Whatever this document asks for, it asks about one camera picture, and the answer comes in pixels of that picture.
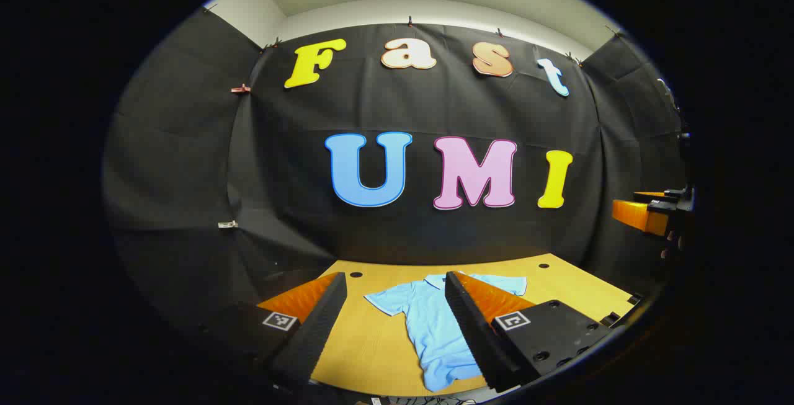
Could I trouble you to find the black backdrop cloth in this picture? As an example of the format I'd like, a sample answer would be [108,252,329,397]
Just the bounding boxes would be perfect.
[102,8,689,356]

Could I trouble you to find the light blue T-shirt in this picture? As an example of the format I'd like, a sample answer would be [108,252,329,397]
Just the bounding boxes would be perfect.
[364,273,528,393]

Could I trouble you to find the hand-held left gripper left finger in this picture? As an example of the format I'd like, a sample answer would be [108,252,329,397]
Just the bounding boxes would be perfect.
[198,272,348,394]

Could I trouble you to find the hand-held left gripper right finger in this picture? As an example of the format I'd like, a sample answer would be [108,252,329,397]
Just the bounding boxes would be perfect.
[444,270,622,393]

